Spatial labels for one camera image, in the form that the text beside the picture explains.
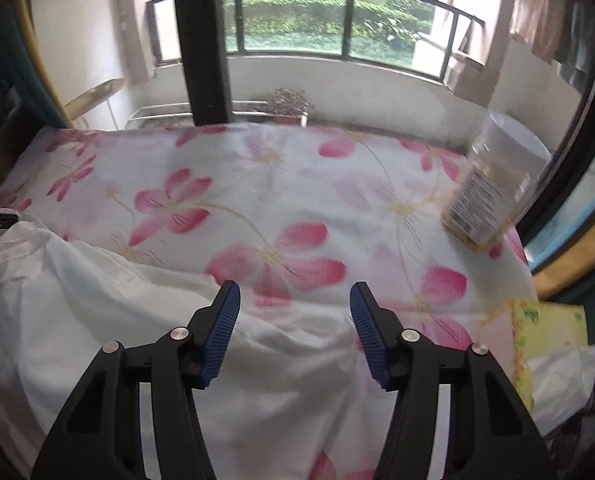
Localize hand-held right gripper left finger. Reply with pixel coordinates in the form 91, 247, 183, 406
31, 280, 241, 480

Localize metal balcony rack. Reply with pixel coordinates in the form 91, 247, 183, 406
124, 101, 278, 129

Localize teal curtain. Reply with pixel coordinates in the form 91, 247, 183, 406
0, 7, 64, 128

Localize tan round disc on stand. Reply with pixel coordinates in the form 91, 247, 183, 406
64, 77, 129, 131

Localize hanging clothes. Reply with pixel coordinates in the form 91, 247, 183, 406
501, 0, 595, 88

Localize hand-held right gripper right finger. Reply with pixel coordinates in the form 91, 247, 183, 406
350, 281, 561, 480

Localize clear plastic jar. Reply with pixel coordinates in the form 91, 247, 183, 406
440, 132, 534, 254

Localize potted dry plant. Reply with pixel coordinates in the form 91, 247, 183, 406
266, 87, 314, 127

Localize black window pillar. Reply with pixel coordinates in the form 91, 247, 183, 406
171, 0, 235, 127

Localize white balcony appliance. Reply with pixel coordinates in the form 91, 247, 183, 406
486, 110, 551, 177

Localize balcony cardboard box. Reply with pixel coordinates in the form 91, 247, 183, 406
447, 52, 494, 97

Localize brown bedside cardboard box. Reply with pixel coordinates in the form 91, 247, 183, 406
0, 105, 44, 202

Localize pink floral bedsheet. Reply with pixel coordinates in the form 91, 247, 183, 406
0, 122, 538, 480

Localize yellow tissue box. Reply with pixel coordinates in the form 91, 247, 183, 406
480, 297, 595, 428

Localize black balcony railing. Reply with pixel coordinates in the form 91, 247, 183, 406
146, 0, 487, 87

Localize white hooded jacket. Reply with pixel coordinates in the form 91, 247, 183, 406
0, 215, 383, 480

